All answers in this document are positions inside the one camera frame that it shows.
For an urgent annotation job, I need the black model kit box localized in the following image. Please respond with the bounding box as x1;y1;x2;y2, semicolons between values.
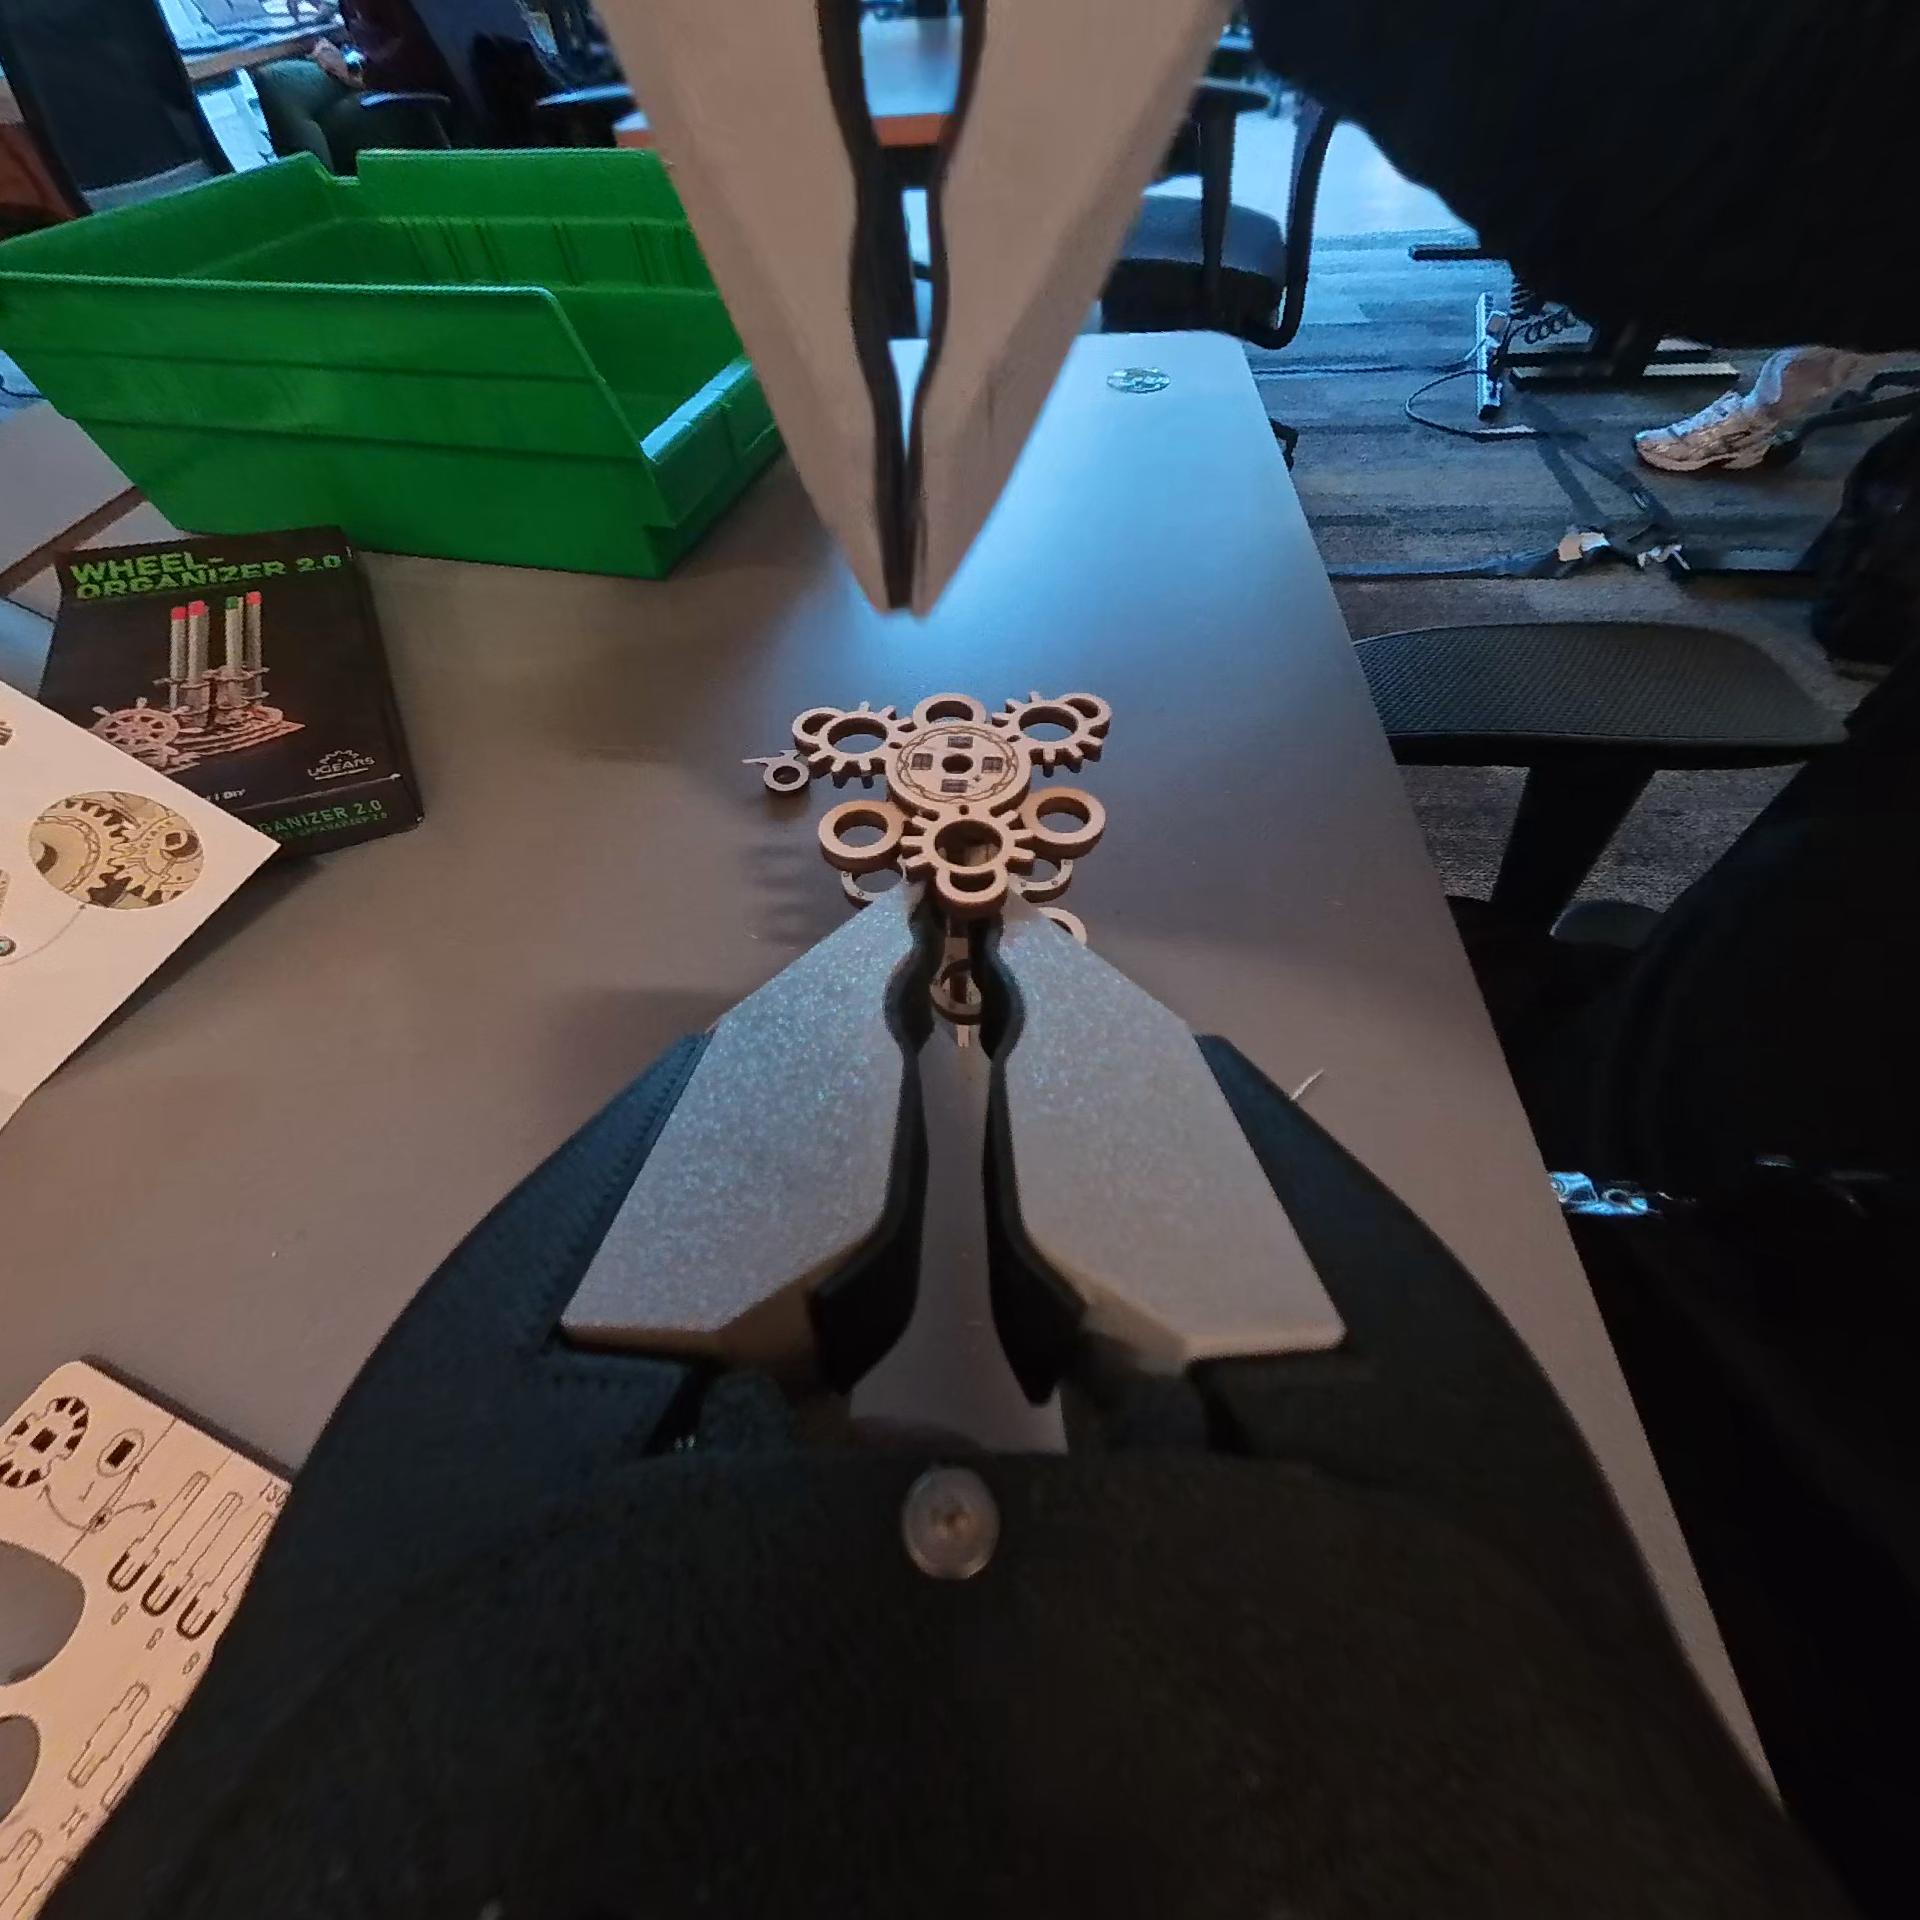
36;526;426;859

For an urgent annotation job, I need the laser-cut wooden parts sheet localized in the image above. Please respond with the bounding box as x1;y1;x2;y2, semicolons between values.
0;1358;295;1912

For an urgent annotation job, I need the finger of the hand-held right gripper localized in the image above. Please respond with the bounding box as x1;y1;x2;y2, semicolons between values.
596;0;916;615
904;0;1235;620

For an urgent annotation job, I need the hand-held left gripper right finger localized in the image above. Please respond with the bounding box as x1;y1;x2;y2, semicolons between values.
978;918;1347;1408

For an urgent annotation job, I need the large green plastic bin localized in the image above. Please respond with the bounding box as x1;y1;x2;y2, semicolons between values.
0;146;785;583

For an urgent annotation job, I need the wooden gear model assembly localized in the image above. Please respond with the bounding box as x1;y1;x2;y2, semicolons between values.
791;688;1121;1052

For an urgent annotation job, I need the folded paper instruction booklet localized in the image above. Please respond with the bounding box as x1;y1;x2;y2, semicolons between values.
0;679;281;1127

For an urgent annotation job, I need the black floor cable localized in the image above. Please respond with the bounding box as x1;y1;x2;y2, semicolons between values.
1329;359;1825;586

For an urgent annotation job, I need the black mesh office chair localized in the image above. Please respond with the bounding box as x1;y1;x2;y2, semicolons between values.
1353;622;1848;933

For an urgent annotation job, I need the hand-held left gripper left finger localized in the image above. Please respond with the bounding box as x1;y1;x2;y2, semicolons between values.
561;891;932;1402

